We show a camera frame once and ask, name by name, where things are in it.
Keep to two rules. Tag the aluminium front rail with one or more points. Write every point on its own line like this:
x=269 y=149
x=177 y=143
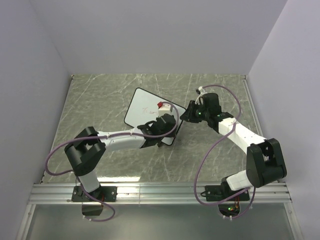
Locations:
x=151 y=193

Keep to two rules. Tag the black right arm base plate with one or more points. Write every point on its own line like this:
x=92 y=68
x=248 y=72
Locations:
x=216 y=193

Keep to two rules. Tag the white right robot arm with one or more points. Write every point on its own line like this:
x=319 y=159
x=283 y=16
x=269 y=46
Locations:
x=264 y=158

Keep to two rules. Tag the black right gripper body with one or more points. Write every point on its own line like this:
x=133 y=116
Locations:
x=201 y=114

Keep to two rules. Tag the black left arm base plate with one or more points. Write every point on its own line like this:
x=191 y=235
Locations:
x=103 y=193

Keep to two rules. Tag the aluminium rail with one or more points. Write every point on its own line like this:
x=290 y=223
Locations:
x=151 y=193
x=251 y=103

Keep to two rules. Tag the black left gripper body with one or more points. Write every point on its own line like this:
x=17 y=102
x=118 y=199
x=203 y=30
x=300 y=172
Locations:
x=172 y=134

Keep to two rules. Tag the aluminium right side rail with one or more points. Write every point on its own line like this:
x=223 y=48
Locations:
x=251 y=103

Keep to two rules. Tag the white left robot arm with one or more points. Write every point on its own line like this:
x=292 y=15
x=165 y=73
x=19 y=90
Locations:
x=90 y=145

